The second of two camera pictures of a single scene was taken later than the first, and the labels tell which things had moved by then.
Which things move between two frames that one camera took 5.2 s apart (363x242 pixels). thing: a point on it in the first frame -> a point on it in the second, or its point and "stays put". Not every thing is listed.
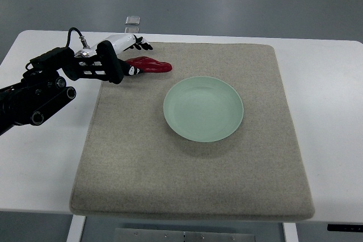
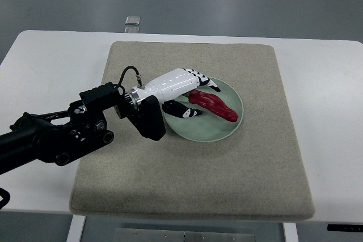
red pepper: x=149 y=65 -> x=212 y=102
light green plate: x=203 y=109 stays put
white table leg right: x=290 y=232 stays put
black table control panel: x=345 y=228 stays put
